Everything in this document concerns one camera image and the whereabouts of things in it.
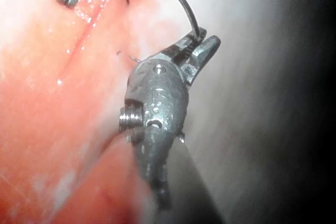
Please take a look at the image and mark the right arm needle driver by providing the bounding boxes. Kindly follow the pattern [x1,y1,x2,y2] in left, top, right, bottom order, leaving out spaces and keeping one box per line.
[118,55,190,145]

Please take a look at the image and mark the right arm needle driver jaw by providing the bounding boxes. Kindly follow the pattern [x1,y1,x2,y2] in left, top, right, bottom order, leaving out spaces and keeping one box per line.
[158,27,207,65]
[181,35,222,87]

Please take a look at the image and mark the curved steel needle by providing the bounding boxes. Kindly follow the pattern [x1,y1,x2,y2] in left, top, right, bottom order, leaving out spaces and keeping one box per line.
[157,0,202,38]

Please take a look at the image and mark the tissue pad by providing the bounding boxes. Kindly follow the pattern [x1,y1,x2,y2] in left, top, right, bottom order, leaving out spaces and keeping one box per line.
[0,0,310,224]

